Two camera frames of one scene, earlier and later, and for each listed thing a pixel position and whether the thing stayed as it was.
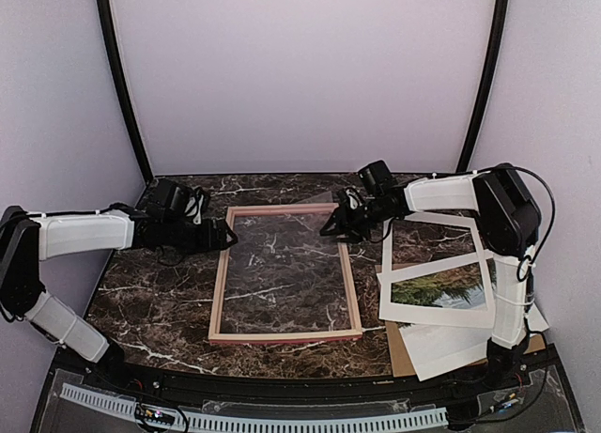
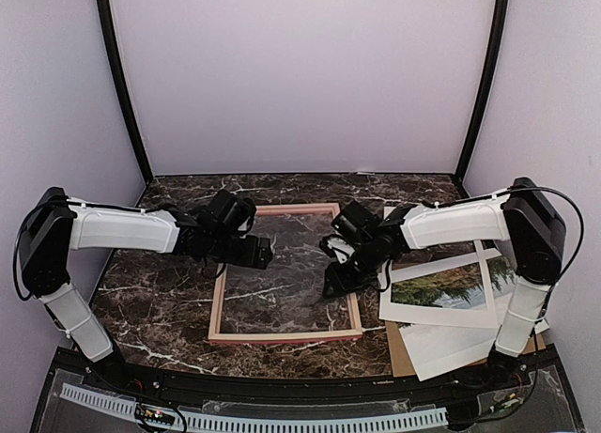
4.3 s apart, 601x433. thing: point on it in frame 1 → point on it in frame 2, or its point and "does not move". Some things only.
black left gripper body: [189, 241] → [223, 251]
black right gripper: [345, 224] → [341, 283]
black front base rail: [520, 391] does not move
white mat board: [440, 315] does not move
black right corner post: [492, 76] does not move
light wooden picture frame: [216, 337] does not move
